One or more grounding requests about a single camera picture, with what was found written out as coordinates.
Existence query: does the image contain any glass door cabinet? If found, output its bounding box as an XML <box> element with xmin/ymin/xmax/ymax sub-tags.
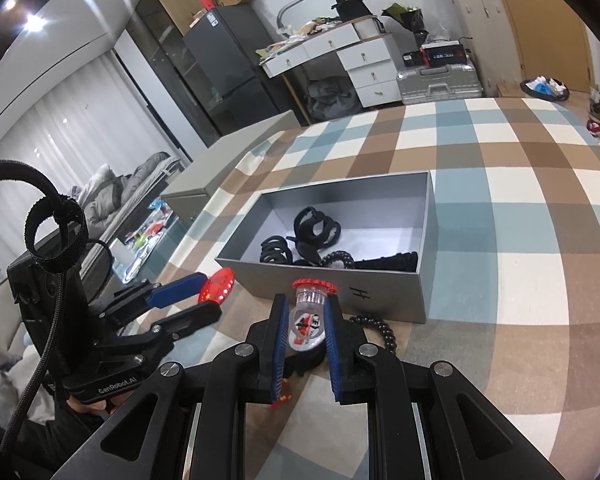
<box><xmin>135</xmin><ymin>0</ymin><xmax>221</xmax><ymax>148</ymax></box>

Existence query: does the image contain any black braided cable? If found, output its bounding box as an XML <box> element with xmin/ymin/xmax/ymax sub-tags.
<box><xmin>0</xmin><ymin>160</ymin><xmax>113</xmax><ymax>453</ymax></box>

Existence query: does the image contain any cluttered coffee table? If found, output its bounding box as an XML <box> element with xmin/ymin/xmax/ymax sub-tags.
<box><xmin>120</xmin><ymin>197</ymin><xmax>181</xmax><ymax>283</ymax></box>

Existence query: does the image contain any black bead bracelet red piece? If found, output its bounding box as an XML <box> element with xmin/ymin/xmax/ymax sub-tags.
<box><xmin>322</xmin><ymin>251</ymin><xmax>355</xmax><ymax>271</ymax></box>

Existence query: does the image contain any silver suitcase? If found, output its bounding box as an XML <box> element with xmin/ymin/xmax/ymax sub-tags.
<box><xmin>396</xmin><ymin>57</ymin><xmax>483</xmax><ymax>106</ymax></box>

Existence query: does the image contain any black red electronic device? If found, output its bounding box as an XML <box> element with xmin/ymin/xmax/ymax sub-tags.
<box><xmin>420</xmin><ymin>42</ymin><xmax>467</xmax><ymax>68</ymax></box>

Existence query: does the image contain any person's left forearm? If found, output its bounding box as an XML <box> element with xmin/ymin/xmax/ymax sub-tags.
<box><xmin>0</xmin><ymin>400</ymin><xmax>111</xmax><ymax>480</ymax></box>

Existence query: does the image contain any black wrapped bouquet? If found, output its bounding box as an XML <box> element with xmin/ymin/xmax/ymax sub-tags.
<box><xmin>382</xmin><ymin>2</ymin><xmax>426</xmax><ymax>33</ymax></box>

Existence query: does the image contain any white suitcase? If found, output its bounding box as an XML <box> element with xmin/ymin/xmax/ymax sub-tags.
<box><xmin>452</xmin><ymin>0</ymin><xmax>506</xmax><ymax>98</ymax></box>

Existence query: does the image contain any wooden door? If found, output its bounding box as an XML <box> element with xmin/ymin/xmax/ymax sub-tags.
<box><xmin>490</xmin><ymin>0</ymin><xmax>593</xmax><ymax>98</ymax></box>

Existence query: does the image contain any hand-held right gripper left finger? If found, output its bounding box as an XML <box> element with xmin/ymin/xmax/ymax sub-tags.
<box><xmin>50</xmin><ymin>292</ymin><xmax>293</xmax><ymax>480</ymax></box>

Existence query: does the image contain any grey clothes pile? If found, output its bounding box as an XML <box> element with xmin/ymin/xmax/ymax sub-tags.
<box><xmin>305</xmin><ymin>76</ymin><xmax>363</xmax><ymax>121</ymax></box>

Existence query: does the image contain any grey cardboard box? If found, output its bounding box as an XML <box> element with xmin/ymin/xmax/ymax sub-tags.
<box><xmin>215</xmin><ymin>170</ymin><xmax>436</xmax><ymax>324</ymax></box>

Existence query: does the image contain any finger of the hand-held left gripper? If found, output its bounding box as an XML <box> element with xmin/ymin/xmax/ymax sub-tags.
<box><xmin>130</xmin><ymin>302</ymin><xmax>223</xmax><ymax>346</ymax></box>
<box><xmin>100</xmin><ymin>272</ymin><xmax>208</xmax><ymax>328</ymax></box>

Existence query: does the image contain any sofa with grey blankets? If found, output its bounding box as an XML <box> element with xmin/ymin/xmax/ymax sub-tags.
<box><xmin>75</xmin><ymin>152</ymin><xmax>191</xmax><ymax>231</ymax></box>

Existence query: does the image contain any white curtain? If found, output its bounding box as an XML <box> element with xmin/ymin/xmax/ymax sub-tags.
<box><xmin>0</xmin><ymin>50</ymin><xmax>181</xmax><ymax>281</ymax></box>

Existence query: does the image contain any black bag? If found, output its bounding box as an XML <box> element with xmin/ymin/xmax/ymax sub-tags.
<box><xmin>332</xmin><ymin>0</ymin><xmax>373</xmax><ymax>23</ymax></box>

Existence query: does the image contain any grey arc desk lamp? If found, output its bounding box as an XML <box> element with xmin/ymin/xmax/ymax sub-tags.
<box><xmin>276</xmin><ymin>0</ymin><xmax>333</xmax><ymax>31</ymax></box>

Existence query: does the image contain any tall cardboard box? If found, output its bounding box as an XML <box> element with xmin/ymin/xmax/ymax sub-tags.
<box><xmin>147</xmin><ymin>0</ymin><xmax>206</xmax><ymax>36</ymax></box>

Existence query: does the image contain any black spiral hair tie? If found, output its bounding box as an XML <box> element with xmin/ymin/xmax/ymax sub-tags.
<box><xmin>259</xmin><ymin>237</ymin><xmax>293</xmax><ymax>265</ymax></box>

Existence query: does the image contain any trash bin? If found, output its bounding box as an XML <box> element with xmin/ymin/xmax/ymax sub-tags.
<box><xmin>520</xmin><ymin>76</ymin><xmax>571</xmax><ymax>103</ymax></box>

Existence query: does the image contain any dark grey refrigerator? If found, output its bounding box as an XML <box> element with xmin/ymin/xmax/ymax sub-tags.
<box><xmin>182</xmin><ymin>5</ymin><xmax>291</xmax><ymax>141</ymax></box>

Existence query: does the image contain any person's left hand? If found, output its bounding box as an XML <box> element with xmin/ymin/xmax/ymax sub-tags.
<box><xmin>67</xmin><ymin>392</ymin><xmax>131</xmax><ymax>416</ymax></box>

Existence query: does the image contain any red oval hair clip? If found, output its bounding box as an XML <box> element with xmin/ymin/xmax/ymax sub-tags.
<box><xmin>198</xmin><ymin>269</ymin><xmax>236</xmax><ymax>306</ymax></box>

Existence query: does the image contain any long black hair clip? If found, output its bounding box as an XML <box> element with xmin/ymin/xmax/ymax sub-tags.
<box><xmin>352</xmin><ymin>251</ymin><xmax>420</xmax><ymax>275</ymax></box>

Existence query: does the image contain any white desk with drawers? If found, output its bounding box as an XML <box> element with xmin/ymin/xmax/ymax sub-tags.
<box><xmin>260</xmin><ymin>17</ymin><xmax>403</xmax><ymax>126</ymax></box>

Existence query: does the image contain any black round hair claw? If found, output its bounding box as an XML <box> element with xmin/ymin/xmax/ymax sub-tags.
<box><xmin>292</xmin><ymin>207</ymin><xmax>342</xmax><ymax>251</ymax></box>

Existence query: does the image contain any clear red hair accessory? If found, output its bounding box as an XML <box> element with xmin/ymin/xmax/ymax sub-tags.
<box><xmin>271</xmin><ymin>279</ymin><xmax>341</xmax><ymax>408</ymax></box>

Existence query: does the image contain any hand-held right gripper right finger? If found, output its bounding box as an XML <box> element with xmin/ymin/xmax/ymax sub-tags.
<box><xmin>326</xmin><ymin>294</ymin><xmax>548</xmax><ymax>480</ymax></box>

